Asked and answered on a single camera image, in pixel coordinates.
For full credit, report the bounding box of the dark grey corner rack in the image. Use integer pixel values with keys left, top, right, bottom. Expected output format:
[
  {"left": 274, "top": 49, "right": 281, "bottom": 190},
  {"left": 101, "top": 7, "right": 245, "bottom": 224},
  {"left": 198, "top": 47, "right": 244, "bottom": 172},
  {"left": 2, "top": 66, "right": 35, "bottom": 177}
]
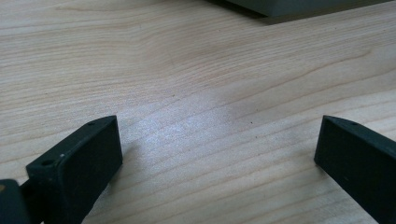
[{"left": 225, "top": 0, "right": 393, "bottom": 19}]

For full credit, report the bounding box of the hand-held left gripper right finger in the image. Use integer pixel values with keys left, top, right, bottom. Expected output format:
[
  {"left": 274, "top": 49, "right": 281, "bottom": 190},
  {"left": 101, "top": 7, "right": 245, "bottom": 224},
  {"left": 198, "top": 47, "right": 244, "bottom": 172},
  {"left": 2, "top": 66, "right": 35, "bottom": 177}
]
[{"left": 313, "top": 115, "right": 396, "bottom": 224}]

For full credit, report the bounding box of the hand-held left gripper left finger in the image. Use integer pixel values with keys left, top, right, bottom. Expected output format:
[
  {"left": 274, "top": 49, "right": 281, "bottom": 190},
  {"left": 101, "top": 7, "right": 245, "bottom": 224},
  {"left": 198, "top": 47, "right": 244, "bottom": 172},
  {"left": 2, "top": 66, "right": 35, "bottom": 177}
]
[{"left": 20, "top": 115, "right": 123, "bottom": 224}]

